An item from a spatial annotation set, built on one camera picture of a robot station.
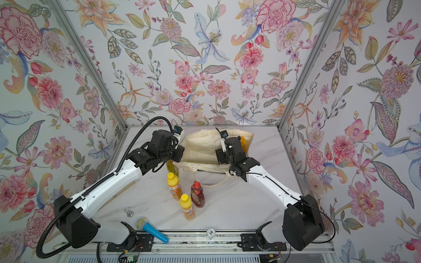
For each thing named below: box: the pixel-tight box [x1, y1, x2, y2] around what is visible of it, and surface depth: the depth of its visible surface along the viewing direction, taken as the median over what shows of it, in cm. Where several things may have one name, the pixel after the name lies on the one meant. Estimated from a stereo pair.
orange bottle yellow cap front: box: [179, 193, 196, 221], surface depth 67 cm
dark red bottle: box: [190, 180, 206, 208], surface depth 76 cm
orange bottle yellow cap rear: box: [166, 172, 182, 201], surface depth 75 cm
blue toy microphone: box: [135, 216, 170, 244], surface depth 78 cm
